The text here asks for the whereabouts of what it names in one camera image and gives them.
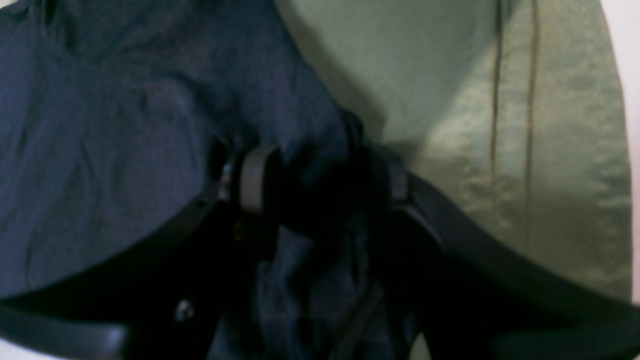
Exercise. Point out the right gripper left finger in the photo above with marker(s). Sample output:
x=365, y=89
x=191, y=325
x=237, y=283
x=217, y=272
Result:
x=162, y=298

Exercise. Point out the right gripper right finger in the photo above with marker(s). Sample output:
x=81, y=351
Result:
x=473, y=298

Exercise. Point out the dark navy long-sleeve shirt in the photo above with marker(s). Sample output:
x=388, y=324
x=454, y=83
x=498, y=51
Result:
x=114, y=114

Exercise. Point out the green table cloth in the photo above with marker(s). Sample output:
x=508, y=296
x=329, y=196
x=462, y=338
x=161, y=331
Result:
x=512, y=109

